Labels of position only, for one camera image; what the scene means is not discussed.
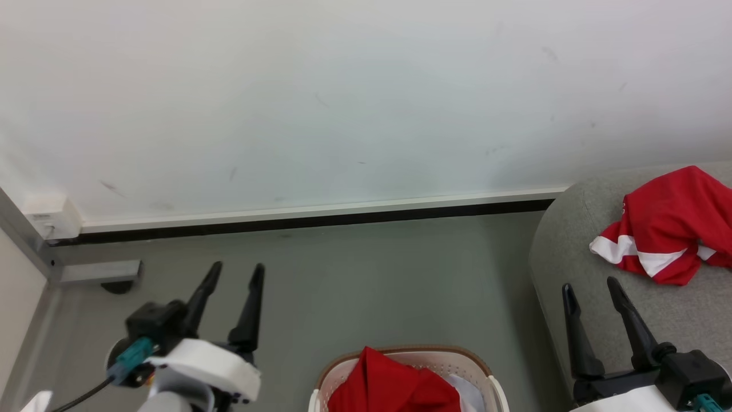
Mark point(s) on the white perforated laundry basket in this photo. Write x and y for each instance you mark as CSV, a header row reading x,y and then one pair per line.
x,y
452,361

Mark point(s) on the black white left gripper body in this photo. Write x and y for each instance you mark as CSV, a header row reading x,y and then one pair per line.
x,y
163,323

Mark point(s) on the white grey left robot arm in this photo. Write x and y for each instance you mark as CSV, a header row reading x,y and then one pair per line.
x,y
166,403

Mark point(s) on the red garment with white stripes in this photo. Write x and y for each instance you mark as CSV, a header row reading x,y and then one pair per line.
x,y
669,212

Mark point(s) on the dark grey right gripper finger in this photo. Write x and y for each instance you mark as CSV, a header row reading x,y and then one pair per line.
x,y
580,337
637,335

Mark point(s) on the plain red garment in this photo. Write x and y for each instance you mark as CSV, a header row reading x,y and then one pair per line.
x,y
389,389

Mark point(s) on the grey fabric sofa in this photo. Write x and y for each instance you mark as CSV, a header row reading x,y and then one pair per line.
x,y
572,246

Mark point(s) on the dark baseboard strip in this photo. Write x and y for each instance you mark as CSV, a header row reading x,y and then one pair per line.
x,y
343,219

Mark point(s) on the black round floor stopper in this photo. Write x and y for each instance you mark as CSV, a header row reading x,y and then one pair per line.
x,y
117,287

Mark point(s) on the white wall trim strip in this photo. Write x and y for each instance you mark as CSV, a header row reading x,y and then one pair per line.
x,y
343,209

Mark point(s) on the white wall outlet box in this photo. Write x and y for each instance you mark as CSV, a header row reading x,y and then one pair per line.
x,y
51,217

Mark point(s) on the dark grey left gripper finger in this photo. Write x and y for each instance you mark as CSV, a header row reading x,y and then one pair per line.
x,y
203,300
250,320

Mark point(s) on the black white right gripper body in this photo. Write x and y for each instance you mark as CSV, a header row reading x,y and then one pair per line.
x,y
697,377

